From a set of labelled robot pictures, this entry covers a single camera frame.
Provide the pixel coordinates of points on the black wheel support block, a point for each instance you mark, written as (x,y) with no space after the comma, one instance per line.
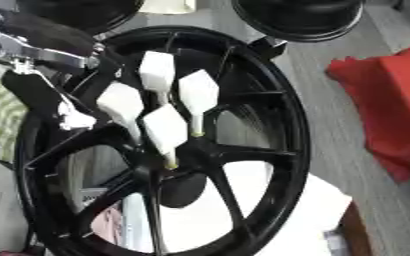
(268,46)

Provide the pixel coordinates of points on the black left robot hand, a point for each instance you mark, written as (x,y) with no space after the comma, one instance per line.
(36,31)

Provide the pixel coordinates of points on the black spoked wheel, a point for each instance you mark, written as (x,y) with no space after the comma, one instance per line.
(275,110)

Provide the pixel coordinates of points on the white flat board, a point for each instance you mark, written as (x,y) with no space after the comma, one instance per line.
(316,206)

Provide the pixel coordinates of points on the cream white object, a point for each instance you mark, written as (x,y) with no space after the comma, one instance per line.
(166,6)

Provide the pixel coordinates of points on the black round wheel rim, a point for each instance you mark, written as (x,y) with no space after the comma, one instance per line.
(80,11)
(299,16)

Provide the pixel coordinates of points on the red cloth bag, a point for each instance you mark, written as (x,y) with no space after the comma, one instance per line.
(389,106)

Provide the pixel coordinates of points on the brown wooden piece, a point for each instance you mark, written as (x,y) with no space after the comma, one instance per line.
(357,233)

